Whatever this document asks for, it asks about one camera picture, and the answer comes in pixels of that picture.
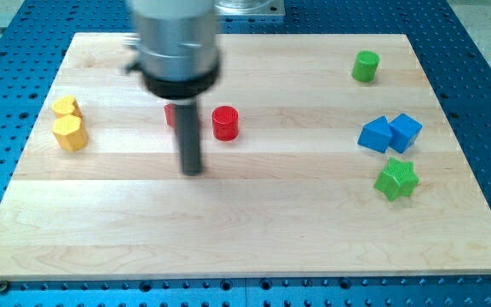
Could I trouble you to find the wooden board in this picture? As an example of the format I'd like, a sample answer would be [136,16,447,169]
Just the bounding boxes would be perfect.
[0,33,491,281]

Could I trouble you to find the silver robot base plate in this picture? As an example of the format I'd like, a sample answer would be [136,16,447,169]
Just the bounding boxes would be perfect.
[215,0,286,16]

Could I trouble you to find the red block behind rod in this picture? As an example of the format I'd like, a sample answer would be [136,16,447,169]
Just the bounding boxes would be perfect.
[164,103,176,129]

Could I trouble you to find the left board clamp screw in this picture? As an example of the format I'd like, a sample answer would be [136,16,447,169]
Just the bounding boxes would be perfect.
[0,281,10,294]

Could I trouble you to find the yellow hexagon block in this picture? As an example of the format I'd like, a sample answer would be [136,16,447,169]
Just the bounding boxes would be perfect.
[52,114,89,152]

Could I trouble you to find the red cylinder block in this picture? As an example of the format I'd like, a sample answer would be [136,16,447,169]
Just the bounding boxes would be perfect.
[211,106,239,141]

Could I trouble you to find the yellow heart block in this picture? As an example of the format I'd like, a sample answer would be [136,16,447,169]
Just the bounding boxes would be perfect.
[51,95,83,118]

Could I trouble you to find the green star block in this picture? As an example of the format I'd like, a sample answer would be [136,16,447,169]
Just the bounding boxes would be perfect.
[374,158,419,201]

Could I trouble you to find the blue triangle block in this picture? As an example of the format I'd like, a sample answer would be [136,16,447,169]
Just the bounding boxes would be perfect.
[357,116,393,154]

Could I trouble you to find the green cylinder block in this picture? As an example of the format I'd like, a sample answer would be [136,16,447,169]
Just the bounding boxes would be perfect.
[351,50,380,82]

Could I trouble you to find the black pusher rod tool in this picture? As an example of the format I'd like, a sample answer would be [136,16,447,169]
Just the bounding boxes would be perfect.
[173,98,203,176]

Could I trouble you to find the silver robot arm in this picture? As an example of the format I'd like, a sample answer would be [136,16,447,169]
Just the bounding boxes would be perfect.
[126,0,220,100]

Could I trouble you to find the blue cube block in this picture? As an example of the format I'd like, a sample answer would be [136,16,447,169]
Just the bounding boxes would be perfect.
[389,113,423,154]

